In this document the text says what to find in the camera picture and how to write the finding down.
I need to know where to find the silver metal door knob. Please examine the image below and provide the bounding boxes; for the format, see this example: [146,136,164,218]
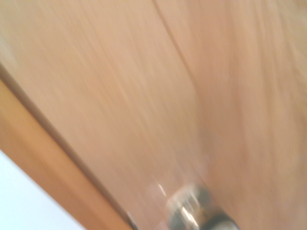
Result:
[165,182,239,230]

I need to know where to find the light wooden door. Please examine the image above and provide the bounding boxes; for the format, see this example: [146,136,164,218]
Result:
[0,0,307,230]

